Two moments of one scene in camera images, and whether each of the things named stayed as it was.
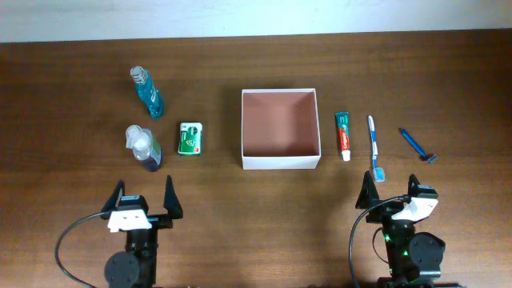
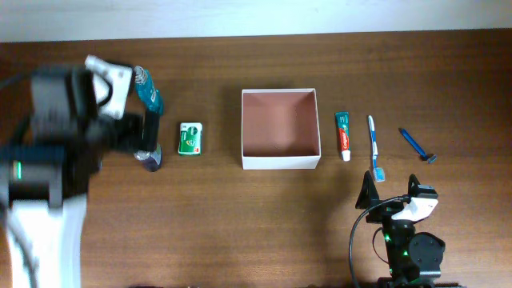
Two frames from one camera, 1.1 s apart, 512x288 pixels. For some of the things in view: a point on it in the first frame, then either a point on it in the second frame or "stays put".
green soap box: [190, 138] stays put
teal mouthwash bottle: [146, 92] stays put
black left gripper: [174, 210] to [134, 126]
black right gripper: [367, 196] stays put
